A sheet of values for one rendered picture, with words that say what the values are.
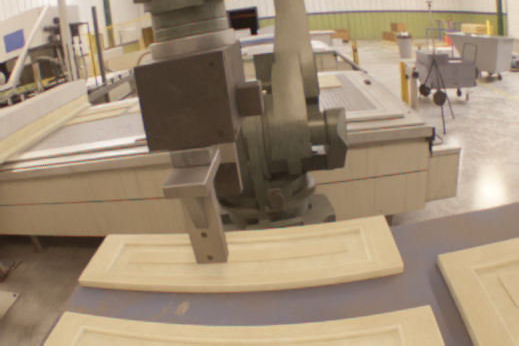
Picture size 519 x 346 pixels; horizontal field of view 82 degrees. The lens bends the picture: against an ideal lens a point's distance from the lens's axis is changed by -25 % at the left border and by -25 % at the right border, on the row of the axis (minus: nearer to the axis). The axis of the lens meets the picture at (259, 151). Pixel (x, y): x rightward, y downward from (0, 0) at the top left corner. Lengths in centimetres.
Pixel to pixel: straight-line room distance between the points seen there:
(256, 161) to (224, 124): 75
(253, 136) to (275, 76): 22
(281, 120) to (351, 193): 109
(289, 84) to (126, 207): 151
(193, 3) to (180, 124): 18
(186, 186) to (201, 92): 13
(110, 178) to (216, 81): 195
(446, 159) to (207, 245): 197
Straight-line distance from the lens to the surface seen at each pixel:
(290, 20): 139
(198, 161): 55
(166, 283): 73
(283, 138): 126
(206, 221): 56
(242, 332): 60
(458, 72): 604
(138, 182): 236
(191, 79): 52
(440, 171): 242
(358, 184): 225
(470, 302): 64
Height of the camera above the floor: 150
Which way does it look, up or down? 20 degrees down
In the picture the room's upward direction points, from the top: 8 degrees counter-clockwise
